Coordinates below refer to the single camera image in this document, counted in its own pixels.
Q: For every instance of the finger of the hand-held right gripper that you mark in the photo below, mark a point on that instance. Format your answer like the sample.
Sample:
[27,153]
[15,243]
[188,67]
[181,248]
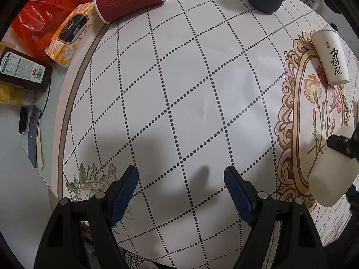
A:
[340,144]

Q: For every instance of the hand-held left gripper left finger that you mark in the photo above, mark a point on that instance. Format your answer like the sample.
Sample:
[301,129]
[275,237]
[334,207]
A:
[125,189]

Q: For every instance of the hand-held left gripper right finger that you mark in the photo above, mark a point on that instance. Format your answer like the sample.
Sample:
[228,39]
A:
[238,193]

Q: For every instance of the plain white paper cup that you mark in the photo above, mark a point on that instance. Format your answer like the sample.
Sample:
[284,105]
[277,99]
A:
[329,179]

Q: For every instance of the white paper cup black print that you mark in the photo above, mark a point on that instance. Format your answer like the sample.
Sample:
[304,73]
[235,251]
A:
[331,56]

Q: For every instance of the checked floral tablecloth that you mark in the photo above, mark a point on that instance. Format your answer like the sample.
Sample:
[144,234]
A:
[196,95]

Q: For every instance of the grey-blue phone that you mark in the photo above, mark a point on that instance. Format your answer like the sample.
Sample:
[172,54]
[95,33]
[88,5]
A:
[33,134]

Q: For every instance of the black round disc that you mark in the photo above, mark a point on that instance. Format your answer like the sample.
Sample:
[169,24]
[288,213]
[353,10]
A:
[22,120]

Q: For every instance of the yellow packet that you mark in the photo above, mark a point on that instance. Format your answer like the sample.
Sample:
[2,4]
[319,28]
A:
[9,95]

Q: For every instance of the brown bottle white label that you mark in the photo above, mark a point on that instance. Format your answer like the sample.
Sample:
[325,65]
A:
[22,68]

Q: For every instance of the orange white snack packet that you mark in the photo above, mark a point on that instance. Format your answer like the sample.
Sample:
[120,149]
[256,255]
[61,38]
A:
[70,33]

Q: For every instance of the red plastic bag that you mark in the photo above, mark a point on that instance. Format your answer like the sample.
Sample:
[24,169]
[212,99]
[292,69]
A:
[42,19]

